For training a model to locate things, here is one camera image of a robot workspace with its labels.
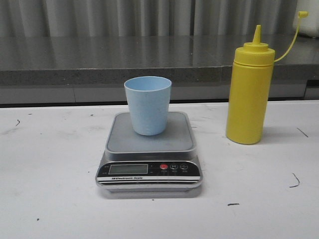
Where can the light blue plastic cup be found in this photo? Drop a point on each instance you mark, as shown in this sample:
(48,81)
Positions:
(148,99)

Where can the yellow squeeze bottle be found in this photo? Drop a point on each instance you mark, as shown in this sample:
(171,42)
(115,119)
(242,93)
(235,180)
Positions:
(249,90)

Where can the silver electronic kitchen scale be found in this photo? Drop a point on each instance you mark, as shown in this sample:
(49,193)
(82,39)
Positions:
(137,166)

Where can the grey stone counter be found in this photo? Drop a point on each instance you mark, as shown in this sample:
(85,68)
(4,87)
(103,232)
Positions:
(92,70)

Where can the white pleated curtain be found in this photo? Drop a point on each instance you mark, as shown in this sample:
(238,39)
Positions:
(91,18)

